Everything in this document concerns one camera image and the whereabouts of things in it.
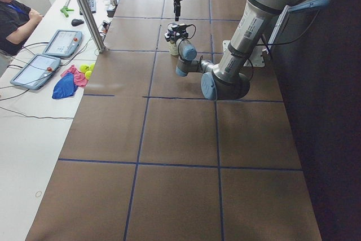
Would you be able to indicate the tennis ball can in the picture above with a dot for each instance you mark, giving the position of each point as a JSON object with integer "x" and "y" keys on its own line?
{"x": 172, "y": 46}

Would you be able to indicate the yellow ball behind table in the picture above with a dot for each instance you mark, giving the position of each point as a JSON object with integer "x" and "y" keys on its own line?
{"x": 84, "y": 68}

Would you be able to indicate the silver metal cup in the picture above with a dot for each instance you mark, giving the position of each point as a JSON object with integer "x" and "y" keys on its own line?
{"x": 114, "y": 2}

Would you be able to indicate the black computer mouse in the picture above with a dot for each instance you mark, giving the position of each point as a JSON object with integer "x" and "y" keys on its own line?
{"x": 76, "y": 22}

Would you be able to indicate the pink cloth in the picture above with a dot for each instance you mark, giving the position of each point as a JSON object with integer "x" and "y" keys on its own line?
{"x": 78, "y": 77}

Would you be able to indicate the green plastic tool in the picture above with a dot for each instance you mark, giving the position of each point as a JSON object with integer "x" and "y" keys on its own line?
{"x": 65, "y": 11}

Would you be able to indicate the upper teach pendant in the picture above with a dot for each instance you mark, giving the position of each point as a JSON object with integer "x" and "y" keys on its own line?
{"x": 63, "y": 43}

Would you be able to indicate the teach pendant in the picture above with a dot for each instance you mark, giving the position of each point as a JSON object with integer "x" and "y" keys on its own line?
{"x": 63, "y": 43}
{"x": 37, "y": 72}

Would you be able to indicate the blue cloth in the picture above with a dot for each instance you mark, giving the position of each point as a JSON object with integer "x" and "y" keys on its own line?
{"x": 65, "y": 87}

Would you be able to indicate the lower teach pendant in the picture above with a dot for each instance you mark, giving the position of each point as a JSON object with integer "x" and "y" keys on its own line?
{"x": 37, "y": 72}

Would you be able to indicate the seated person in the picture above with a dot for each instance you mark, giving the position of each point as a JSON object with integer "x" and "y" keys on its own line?
{"x": 18, "y": 22}

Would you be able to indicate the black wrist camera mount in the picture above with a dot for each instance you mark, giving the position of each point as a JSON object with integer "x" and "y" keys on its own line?
{"x": 179, "y": 27}

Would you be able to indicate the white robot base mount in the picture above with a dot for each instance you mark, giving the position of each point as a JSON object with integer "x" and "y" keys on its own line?
{"x": 253, "y": 57}

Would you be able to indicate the aluminium frame post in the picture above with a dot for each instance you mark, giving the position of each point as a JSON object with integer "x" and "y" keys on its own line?
{"x": 92, "y": 26}

